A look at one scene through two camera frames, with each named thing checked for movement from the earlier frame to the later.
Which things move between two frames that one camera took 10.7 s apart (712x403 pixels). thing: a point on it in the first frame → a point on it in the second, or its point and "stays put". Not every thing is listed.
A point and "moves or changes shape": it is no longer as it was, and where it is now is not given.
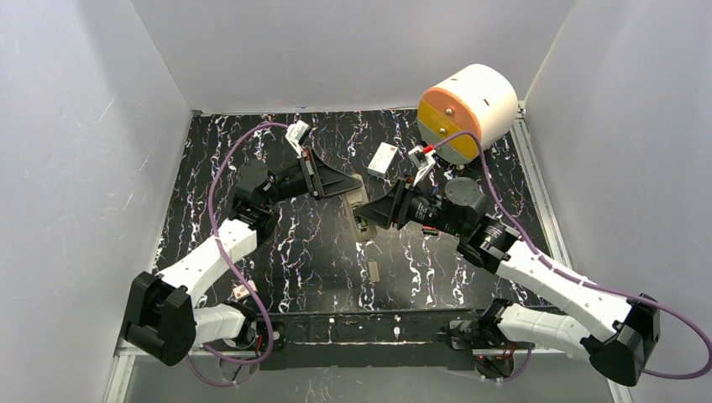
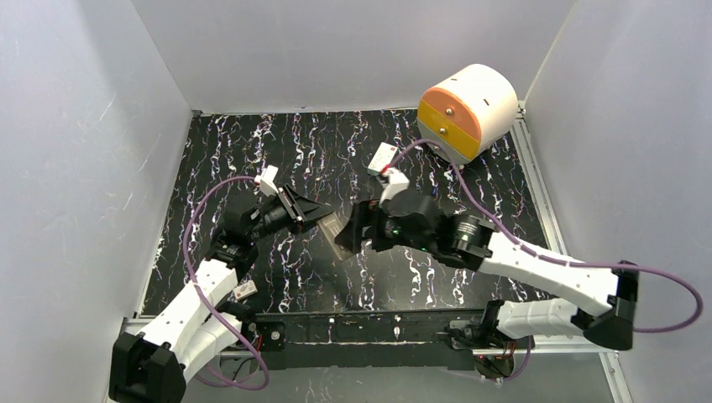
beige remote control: (362, 229) moves or changes shape
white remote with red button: (382, 160) stays put
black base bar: (376, 340) stays put
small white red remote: (241, 292) stays put
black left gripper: (313, 177) → (294, 206)
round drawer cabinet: (480, 98) stays put
